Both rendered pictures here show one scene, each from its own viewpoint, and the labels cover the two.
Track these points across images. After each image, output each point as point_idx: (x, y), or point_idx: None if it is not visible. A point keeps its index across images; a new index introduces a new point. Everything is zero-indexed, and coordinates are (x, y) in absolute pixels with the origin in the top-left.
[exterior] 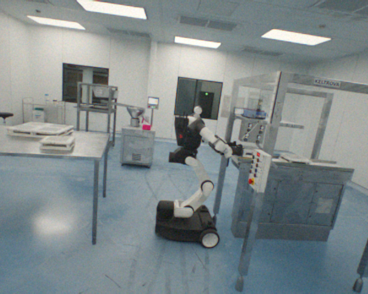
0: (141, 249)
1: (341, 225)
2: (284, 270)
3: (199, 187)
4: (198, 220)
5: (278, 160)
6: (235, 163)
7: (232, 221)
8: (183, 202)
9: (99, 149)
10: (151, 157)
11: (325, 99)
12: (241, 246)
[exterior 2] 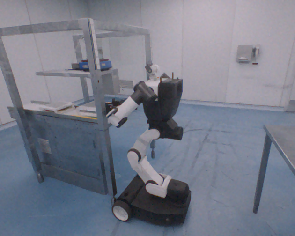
0: (206, 194)
1: None
2: (114, 158)
3: (138, 165)
4: (144, 186)
5: (66, 114)
6: (108, 124)
7: (105, 185)
8: (157, 181)
9: (282, 139)
10: None
11: None
12: (119, 177)
